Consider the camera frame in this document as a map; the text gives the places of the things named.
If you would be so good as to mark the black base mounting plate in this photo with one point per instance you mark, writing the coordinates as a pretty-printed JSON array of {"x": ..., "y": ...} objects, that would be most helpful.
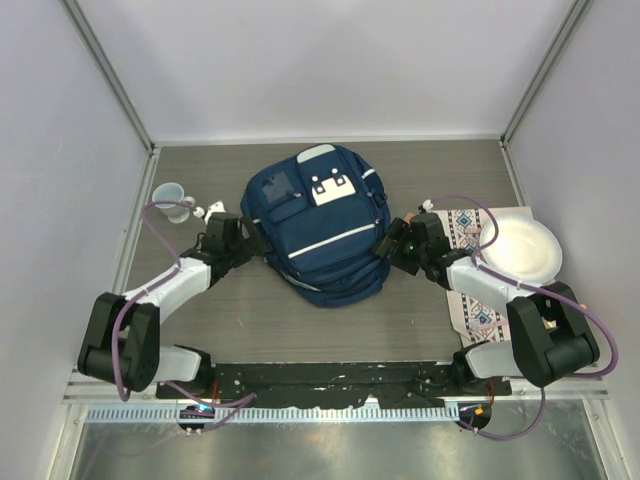
[{"x": 335, "y": 385}]

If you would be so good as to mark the white paper plate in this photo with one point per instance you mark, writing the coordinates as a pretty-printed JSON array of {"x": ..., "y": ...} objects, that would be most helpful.
[{"x": 525, "y": 249}]

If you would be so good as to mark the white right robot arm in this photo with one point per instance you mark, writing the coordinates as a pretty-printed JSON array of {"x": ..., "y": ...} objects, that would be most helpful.
[{"x": 549, "y": 334}]

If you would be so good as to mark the light blue cup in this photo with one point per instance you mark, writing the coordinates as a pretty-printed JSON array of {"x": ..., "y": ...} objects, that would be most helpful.
[{"x": 172, "y": 201}]

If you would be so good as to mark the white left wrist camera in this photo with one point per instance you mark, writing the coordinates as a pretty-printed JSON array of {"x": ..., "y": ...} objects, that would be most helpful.
[{"x": 205, "y": 214}]

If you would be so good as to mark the perforated metal rail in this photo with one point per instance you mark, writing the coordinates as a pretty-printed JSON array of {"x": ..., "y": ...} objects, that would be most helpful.
[{"x": 182, "y": 413}]

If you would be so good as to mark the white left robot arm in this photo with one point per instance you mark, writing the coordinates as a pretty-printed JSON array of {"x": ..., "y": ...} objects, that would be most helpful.
[{"x": 122, "y": 343}]

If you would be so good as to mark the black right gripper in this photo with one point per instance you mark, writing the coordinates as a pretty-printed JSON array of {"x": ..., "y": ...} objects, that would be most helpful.
[{"x": 399, "y": 231}]

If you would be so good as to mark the navy blue student backpack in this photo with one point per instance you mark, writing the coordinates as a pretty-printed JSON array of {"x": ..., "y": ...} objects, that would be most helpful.
[{"x": 321, "y": 212}]

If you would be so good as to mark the patterned white placemat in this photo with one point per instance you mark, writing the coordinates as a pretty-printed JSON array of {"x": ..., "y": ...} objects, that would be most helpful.
[{"x": 479, "y": 297}]

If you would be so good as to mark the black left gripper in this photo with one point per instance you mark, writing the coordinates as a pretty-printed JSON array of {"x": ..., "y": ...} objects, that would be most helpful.
[{"x": 253, "y": 238}]

